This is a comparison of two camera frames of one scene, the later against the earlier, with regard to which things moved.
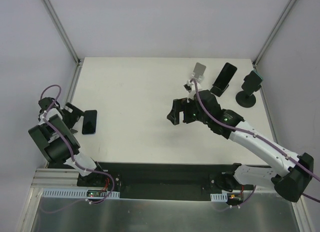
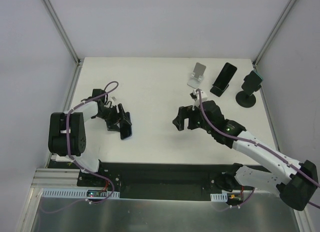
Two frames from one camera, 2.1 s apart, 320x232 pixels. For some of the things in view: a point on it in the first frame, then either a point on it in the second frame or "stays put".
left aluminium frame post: (77, 60) stays put
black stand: (222, 82) stays put
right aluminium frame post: (276, 28) stays put
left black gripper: (69, 115) → (119, 118)
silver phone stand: (199, 72) stays put
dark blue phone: (89, 122) → (126, 130)
